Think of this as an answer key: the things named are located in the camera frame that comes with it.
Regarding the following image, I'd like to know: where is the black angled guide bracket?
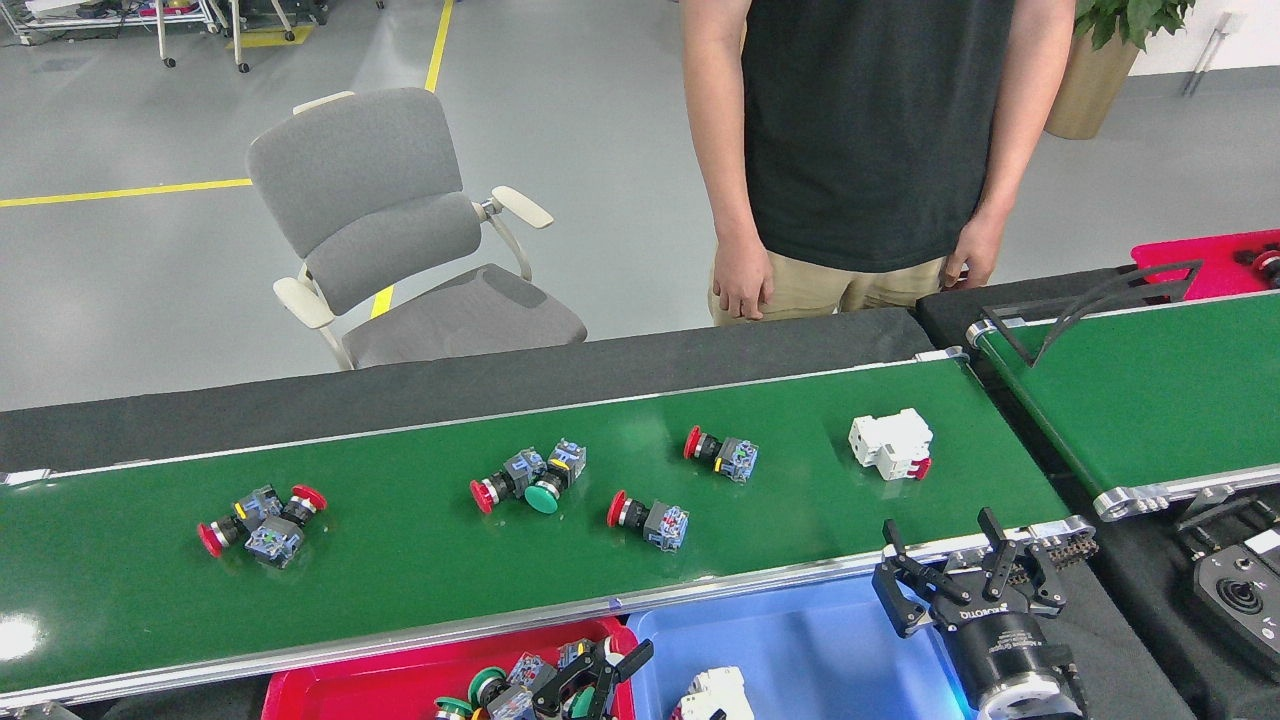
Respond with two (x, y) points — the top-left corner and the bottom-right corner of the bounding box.
(980, 260), (1203, 367)

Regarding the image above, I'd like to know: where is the person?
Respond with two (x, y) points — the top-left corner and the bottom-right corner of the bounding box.
(680, 0), (1076, 326)

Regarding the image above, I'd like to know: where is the white wheeled shelf cart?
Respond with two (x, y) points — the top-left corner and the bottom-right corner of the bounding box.
(0, 0), (221, 69)

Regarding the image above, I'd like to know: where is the long green conveyor belt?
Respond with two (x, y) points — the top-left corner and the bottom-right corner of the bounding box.
(0, 345), (1099, 711)

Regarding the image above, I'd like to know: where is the blue plastic tray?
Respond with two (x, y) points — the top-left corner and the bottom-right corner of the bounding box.
(625, 572), (976, 720)

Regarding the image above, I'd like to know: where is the red plastic tray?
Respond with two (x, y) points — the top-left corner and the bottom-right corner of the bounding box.
(260, 617), (641, 720)
(1130, 228), (1280, 301)

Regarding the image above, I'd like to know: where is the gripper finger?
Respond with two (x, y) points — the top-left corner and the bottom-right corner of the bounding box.
(533, 653), (603, 720)
(583, 638), (657, 720)

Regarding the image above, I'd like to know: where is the grey office chair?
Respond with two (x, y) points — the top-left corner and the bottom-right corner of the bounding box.
(246, 87), (589, 373)

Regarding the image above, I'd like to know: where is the black joystick controller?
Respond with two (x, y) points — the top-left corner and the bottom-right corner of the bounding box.
(1190, 528), (1280, 684)

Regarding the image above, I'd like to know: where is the short green conveyor belt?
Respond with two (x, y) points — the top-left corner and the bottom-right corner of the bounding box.
(965, 290), (1280, 523)

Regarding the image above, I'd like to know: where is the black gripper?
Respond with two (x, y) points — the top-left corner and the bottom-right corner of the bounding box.
(870, 505), (1075, 693)

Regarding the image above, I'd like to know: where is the conveyor drive chain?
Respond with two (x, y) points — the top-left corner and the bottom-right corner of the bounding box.
(1005, 530), (1098, 586)

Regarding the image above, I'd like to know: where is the person's right hand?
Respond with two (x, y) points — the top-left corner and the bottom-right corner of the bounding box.
(710, 233), (776, 323)

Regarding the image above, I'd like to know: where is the white wall pipe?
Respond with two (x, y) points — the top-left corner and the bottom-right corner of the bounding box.
(1180, 10), (1247, 97)

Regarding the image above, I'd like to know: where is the person's left hand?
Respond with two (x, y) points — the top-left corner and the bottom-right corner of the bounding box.
(940, 208), (1008, 293)

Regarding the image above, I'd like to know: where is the potted green plant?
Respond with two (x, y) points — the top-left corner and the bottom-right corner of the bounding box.
(1043, 0), (1196, 141)

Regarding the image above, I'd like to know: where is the white circuit breaker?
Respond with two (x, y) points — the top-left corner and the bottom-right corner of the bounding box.
(672, 667), (756, 720)
(848, 407), (935, 482)

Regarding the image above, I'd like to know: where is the white wheeled stand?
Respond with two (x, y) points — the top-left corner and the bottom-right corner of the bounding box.
(228, 0), (299, 73)

